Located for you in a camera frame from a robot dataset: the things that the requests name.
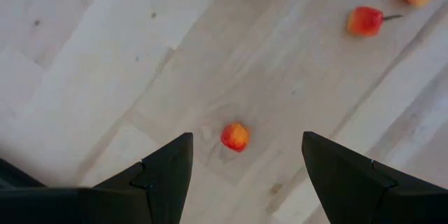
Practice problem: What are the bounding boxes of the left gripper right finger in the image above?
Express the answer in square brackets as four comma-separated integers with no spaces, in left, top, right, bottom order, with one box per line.
[302,131,448,224]

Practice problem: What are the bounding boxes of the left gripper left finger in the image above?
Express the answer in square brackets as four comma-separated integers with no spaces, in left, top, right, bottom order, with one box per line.
[0,132,195,224]

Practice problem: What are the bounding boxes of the small round red-orange fruit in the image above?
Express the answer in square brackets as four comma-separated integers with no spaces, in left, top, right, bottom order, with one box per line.
[220,122,251,153]

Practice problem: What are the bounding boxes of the small red-orange pear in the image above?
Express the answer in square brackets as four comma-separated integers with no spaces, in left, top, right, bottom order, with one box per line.
[346,5,404,39]

